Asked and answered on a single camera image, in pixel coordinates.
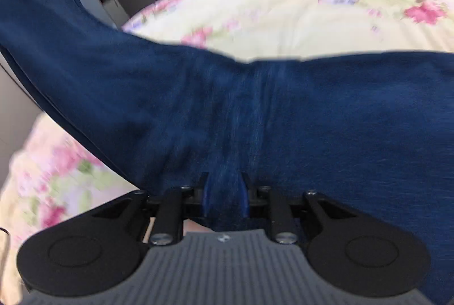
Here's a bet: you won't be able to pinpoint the floral yellow bed quilt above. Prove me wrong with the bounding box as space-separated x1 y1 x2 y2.
0 0 454 305

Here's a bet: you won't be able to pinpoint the blue denim jeans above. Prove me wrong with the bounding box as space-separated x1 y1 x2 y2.
1 0 453 304

